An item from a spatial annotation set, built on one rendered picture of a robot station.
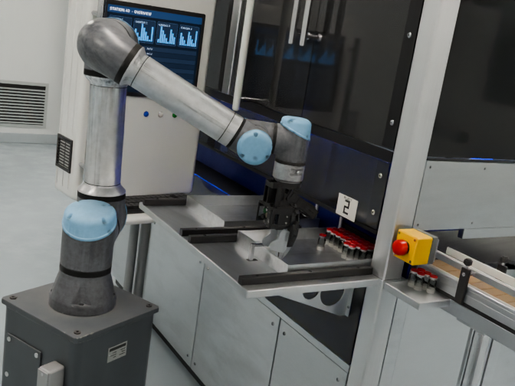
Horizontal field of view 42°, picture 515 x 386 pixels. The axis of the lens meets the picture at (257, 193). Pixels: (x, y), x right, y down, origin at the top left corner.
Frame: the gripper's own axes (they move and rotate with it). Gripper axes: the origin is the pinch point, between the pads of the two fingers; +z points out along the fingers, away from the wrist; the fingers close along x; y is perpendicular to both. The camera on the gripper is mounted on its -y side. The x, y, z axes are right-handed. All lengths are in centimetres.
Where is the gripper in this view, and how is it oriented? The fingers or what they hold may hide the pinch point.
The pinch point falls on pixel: (281, 256)
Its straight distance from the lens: 169.5
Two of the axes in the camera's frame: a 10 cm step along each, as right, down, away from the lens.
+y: -8.5, 0.0, -5.2
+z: -1.5, 9.6, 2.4
